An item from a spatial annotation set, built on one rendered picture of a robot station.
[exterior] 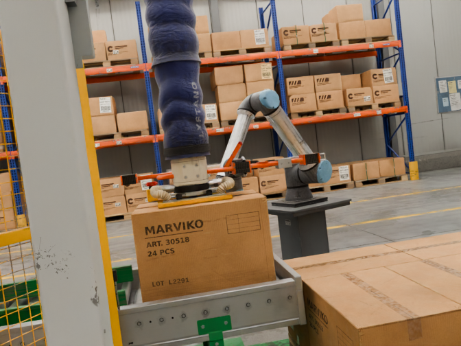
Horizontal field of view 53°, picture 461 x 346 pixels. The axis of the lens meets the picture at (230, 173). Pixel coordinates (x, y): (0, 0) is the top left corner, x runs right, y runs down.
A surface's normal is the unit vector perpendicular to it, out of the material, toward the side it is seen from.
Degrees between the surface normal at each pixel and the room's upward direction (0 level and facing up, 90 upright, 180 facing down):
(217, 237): 90
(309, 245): 90
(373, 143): 90
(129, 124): 91
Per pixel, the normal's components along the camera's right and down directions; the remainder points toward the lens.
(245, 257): 0.11, 0.04
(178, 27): 0.25, -0.24
